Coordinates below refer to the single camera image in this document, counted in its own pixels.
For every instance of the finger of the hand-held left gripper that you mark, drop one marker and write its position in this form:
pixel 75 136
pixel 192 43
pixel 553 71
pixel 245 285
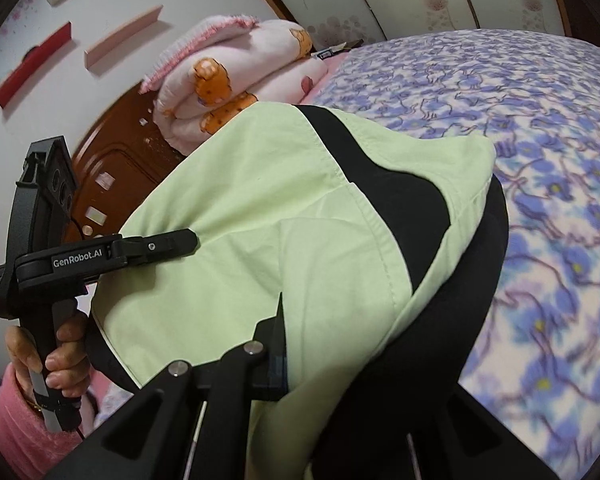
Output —
pixel 160 247

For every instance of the small dark box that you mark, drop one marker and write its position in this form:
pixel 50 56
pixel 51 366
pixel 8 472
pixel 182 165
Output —
pixel 332 51

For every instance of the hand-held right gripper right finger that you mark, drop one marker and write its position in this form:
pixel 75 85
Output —
pixel 510 467

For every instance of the wooden headboard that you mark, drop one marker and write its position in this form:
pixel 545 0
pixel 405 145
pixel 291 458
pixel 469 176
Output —
pixel 115 170

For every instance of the green and black hooded jacket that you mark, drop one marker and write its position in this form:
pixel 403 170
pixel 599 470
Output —
pixel 260 200

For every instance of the folded bear print quilt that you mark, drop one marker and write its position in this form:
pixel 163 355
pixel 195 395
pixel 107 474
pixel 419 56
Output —
pixel 230 75

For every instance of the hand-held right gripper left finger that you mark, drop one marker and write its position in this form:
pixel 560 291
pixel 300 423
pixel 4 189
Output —
pixel 215 410

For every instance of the pink wall shelf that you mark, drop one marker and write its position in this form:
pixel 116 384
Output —
pixel 122 37

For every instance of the red wall shelf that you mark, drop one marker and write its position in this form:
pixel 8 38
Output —
pixel 32 67

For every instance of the person's left hand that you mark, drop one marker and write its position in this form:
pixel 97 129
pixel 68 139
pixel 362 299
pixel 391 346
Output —
pixel 67 360

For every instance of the person's left forearm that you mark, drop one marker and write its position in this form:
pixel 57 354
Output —
pixel 15 435

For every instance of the purple floral blanket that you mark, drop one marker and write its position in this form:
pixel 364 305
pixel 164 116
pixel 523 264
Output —
pixel 530 160

